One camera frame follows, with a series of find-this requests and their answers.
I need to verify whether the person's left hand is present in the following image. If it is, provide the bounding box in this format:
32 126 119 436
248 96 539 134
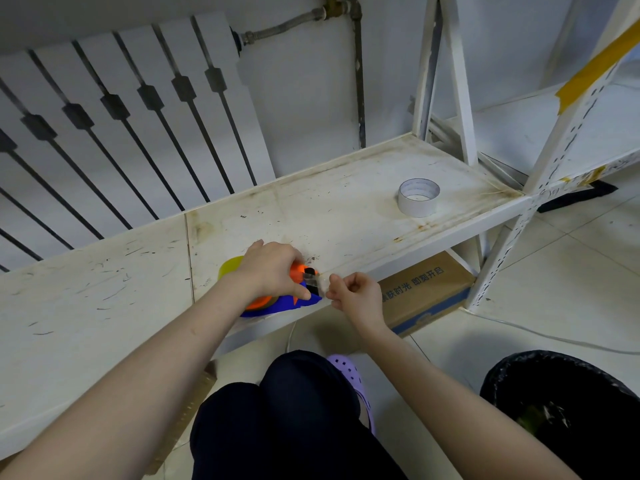
231 240 312 301

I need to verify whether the person's right hand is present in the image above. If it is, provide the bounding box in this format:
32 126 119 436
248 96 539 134
325 272 386 328

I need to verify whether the clear tape strip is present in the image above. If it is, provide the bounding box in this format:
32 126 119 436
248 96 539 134
306 272 332 298

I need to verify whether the orange and blue tape dispenser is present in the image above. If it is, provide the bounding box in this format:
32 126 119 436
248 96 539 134
240 262 324 318

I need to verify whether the person's left forearm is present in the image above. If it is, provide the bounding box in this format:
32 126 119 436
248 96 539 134
0 276 257 480

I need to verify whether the person's right forearm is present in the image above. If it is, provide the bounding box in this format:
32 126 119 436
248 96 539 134
356 315 582 480

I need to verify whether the yellow tape roll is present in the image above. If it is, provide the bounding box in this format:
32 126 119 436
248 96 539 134
218 256 246 282

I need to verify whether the purple clog shoe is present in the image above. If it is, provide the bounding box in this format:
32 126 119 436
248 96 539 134
327 354 377 436

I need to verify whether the white metal shelf rack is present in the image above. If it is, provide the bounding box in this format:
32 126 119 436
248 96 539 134
0 0 640 461

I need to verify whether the brown and blue cardboard box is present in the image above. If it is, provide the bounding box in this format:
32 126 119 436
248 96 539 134
378 252 476 337

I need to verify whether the white tape roll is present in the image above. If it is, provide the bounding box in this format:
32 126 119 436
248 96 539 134
398 178 441 218

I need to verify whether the person's dark trouser leg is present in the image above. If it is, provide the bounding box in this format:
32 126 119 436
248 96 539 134
189 350 409 480

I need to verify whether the grey metal pipe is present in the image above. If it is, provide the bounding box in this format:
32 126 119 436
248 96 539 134
231 0 367 150

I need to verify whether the white radiator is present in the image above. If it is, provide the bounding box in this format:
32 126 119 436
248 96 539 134
0 12 276 273

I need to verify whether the black trash bin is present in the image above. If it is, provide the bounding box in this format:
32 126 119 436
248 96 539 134
479 350 640 480

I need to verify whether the flat black floor object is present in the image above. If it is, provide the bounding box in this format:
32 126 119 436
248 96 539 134
537 180 619 214

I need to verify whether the yellow tape strip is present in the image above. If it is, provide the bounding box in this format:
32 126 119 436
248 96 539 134
555 19 640 115

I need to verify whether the white floor cable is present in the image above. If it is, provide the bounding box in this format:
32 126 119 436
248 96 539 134
459 308 640 357

